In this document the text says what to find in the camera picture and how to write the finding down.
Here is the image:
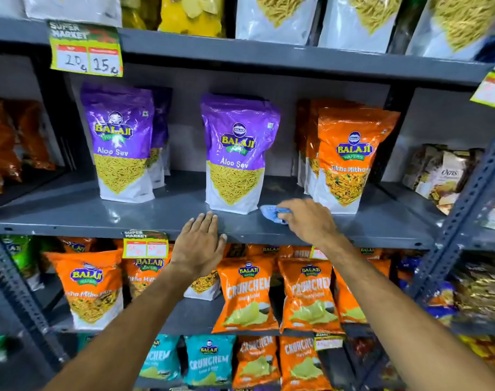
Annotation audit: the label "person's left hand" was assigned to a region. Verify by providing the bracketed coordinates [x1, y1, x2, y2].
[170, 212, 228, 282]

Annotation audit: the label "person's right hand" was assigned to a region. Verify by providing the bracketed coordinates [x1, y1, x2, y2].
[277, 198, 342, 249]

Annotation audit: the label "blue cleaning cloth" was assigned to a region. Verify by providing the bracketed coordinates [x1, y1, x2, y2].
[260, 204, 292, 225]

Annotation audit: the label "person's right forearm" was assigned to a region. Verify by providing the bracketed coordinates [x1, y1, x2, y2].
[321, 235, 495, 391]

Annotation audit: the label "person's left forearm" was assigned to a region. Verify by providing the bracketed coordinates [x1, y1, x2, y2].
[43, 265, 193, 391]

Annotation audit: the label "white snack packet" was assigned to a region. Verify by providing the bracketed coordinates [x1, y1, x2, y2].
[183, 269, 222, 302]

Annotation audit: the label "orange potato chips packet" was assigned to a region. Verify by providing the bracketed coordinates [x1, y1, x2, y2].
[279, 335, 333, 391]
[211, 256, 280, 334]
[232, 335, 281, 390]
[278, 257, 345, 334]
[333, 258, 391, 324]

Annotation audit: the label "orange mixed snack packet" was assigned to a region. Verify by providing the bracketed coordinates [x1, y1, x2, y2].
[295, 99, 354, 197]
[43, 249, 124, 331]
[313, 106, 401, 215]
[123, 244, 175, 300]

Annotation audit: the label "purple snack packet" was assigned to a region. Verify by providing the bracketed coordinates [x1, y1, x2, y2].
[80, 83, 155, 204]
[143, 86, 173, 189]
[200, 93, 281, 215]

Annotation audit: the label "teal potato chips packet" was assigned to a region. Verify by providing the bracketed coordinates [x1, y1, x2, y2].
[139, 334, 181, 382]
[183, 335, 237, 388]

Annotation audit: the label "group of beige oats packets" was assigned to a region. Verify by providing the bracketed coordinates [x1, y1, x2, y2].
[401, 144, 485, 215]

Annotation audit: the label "green snack packet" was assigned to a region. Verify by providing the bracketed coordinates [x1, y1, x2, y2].
[0, 234, 45, 292]

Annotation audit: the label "group of blue packets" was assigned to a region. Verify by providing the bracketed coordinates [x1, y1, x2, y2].
[396, 251, 458, 325]

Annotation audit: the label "perforated grey metal upright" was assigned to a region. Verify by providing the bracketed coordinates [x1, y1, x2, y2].
[408, 118, 495, 302]
[0, 223, 70, 373]

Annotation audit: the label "group of dark orange packets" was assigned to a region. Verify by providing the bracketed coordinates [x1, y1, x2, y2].
[0, 97, 57, 195]

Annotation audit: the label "group of golden packets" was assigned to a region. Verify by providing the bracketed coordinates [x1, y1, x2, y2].
[453, 256, 495, 324]

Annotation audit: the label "yellow chips packet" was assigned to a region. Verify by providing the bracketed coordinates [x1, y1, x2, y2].
[158, 0, 226, 38]

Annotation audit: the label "green chips packet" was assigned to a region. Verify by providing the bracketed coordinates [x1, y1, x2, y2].
[120, 0, 162, 31]

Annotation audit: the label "group of yellow packets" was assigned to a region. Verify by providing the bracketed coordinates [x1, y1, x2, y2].
[458, 335, 495, 373]

